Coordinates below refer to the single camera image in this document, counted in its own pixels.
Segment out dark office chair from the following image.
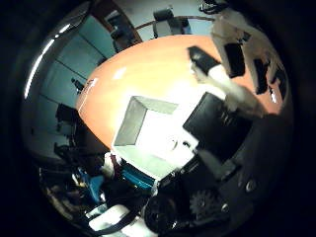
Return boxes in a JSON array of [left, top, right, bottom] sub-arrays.
[[107, 11, 143, 52]]

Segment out white open container box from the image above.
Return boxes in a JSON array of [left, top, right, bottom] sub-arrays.
[[113, 94, 200, 182]]

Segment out grey padded chair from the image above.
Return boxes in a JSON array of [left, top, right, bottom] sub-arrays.
[[152, 7, 192, 38]]

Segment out ceiling light strip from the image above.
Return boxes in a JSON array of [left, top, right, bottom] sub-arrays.
[[23, 22, 73, 101]]

